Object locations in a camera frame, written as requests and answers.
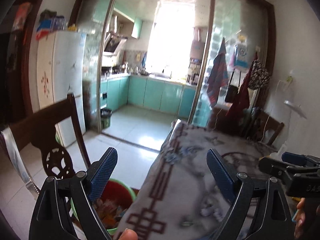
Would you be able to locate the red hanging garment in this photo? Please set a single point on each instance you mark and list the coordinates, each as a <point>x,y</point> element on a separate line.
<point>241,101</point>

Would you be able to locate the floral patterned tablecloth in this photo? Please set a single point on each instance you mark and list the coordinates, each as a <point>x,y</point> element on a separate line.
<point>179,198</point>

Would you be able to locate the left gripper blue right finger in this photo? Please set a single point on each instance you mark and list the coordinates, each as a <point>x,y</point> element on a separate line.
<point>222,174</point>

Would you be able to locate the black patterned hanging bag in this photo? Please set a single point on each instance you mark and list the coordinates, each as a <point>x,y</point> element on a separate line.
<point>259,76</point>

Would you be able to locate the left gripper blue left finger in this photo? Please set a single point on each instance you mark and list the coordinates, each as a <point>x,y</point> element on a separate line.
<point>99,173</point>

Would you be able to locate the left hand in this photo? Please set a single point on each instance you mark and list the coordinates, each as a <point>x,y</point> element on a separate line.
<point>127,234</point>

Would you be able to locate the range hood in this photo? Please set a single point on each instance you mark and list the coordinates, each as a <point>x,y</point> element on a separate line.
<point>113,43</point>

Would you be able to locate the green red trash bin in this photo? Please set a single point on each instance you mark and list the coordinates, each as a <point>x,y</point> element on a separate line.
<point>115,200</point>

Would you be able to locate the right hand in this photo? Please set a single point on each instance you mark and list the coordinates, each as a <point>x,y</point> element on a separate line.
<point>300,219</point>

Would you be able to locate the black shoulder bag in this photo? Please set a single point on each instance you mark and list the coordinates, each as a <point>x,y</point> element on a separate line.
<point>232,90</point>

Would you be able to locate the black kitchen trash bin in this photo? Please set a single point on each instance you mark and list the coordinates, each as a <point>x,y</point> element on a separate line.
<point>105,117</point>

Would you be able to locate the dark carved wooden chair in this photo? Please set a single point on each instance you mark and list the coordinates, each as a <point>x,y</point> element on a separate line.
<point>39,129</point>

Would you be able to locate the plaid hanging towel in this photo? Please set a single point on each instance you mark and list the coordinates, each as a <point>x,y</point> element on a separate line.
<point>218,76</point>

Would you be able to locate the white refrigerator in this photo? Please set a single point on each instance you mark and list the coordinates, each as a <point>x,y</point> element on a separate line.
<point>60,57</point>

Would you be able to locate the teal kitchen cabinets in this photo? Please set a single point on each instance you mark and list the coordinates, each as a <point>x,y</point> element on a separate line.
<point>152,93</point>

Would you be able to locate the white desk lamp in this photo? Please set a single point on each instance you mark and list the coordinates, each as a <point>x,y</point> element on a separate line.
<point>292,126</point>

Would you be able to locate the wooden chair by wall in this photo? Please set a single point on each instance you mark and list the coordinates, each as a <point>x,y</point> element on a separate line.
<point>254,124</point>

